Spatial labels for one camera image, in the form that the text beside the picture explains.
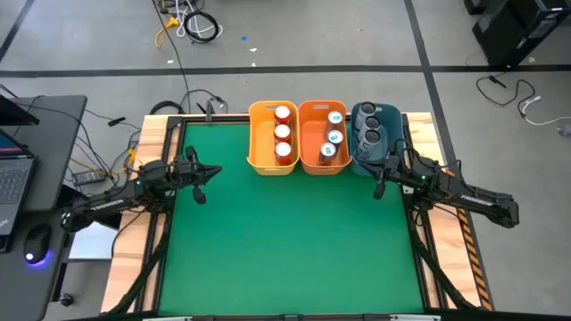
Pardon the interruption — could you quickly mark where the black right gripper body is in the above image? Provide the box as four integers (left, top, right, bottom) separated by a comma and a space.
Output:
373, 153, 415, 201

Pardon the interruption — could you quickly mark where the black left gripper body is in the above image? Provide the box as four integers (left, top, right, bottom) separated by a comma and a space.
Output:
171, 145, 207, 205

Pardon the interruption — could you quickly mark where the white Celsius drink can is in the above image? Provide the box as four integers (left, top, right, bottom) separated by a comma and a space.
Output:
356, 114, 382, 144
356, 128, 384, 162
355, 101, 377, 130

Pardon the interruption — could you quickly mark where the blue silver Red Bull can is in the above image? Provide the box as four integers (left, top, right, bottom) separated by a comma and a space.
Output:
319, 142, 338, 167
325, 128, 344, 151
327, 110, 344, 135

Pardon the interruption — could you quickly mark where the yellow plastic bin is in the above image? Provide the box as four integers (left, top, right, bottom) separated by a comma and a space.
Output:
246, 100, 301, 177

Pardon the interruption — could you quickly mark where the orange plastic bin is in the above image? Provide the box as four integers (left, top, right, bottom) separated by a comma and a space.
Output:
297, 99, 353, 177

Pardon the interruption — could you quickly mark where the orange Fanta soda can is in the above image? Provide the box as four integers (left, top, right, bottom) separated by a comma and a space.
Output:
273, 105, 293, 126
274, 141, 294, 167
273, 123, 293, 144

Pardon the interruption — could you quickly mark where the teal plastic bin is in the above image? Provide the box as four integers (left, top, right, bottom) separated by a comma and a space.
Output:
349, 102, 405, 177

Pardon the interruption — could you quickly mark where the black power brick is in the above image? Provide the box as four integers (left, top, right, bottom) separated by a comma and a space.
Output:
72, 169, 108, 186

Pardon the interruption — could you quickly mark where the white panel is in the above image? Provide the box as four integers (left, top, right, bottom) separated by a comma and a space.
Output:
69, 222, 124, 260

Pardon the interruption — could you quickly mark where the black desk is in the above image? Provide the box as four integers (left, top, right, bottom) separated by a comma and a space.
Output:
0, 94, 89, 321

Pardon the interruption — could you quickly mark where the yellow black hazard tape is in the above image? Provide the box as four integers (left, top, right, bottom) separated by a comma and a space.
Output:
454, 209, 493, 311

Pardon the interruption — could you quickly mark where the black computer mouse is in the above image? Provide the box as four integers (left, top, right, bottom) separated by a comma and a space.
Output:
22, 223, 54, 267

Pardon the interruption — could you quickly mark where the dark grey laptop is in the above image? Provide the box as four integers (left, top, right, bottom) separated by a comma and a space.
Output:
0, 128, 37, 253

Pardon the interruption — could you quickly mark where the black monitor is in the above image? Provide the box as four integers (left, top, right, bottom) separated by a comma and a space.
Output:
0, 95, 41, 128

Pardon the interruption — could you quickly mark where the black hose loop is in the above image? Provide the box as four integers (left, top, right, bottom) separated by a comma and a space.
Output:
149, 100, 186, 116

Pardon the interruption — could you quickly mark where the long black floor cable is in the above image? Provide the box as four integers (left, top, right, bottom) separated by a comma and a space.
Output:
151, 0, 193, 115

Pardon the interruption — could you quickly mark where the coiled black cable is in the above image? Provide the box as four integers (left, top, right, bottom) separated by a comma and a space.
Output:
182, 9, 220, 45

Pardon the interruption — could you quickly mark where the white cable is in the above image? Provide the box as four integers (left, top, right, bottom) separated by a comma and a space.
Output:
175, 0, 224, 39
519, 95, 571, 128

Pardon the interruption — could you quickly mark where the yellow cable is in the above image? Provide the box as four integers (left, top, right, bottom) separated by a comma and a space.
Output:
154, 16, 180, 49

